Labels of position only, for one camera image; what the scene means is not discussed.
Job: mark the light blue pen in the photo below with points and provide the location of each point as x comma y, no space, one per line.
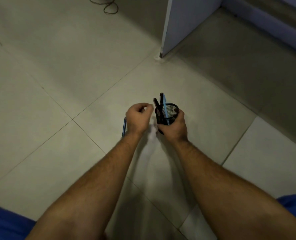
165,109

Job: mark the person's left hand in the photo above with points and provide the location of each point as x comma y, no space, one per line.
137,121

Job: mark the person's right hand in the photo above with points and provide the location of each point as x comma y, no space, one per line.
175,131

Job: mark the black pen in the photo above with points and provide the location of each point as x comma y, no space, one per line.
156,102
161,101

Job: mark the white cabinet panel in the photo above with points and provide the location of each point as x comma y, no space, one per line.
185,22

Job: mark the black mesh pen holder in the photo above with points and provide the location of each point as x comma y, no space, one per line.
172,114

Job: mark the person's right thumb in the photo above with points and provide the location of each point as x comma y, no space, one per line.
162,127

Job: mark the person's right forearm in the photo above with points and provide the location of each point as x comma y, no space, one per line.
228,192

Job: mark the person's left fingers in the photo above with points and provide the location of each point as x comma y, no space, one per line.
143,106

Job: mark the blue garment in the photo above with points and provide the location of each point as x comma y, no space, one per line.
5,223

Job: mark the person's left forearm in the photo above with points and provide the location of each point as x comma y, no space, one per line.
98,182

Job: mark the dark blue pen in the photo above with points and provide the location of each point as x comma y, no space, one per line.
124,127

